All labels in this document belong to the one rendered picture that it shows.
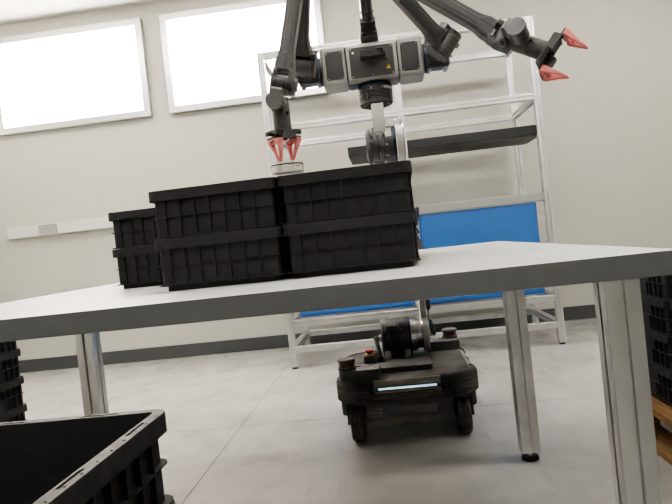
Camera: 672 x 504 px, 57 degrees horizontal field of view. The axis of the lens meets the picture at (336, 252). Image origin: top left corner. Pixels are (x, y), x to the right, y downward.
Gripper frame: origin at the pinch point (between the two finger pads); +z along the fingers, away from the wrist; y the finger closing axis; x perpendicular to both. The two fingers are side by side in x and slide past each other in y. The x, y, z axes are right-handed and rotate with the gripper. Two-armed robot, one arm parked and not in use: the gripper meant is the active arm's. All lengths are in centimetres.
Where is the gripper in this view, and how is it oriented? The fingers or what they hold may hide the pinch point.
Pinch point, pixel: (286, 159)
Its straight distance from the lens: 199.7
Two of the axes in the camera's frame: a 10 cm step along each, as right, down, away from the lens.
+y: 7.8, -1.1, 6.2
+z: 1.2, 9.9, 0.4
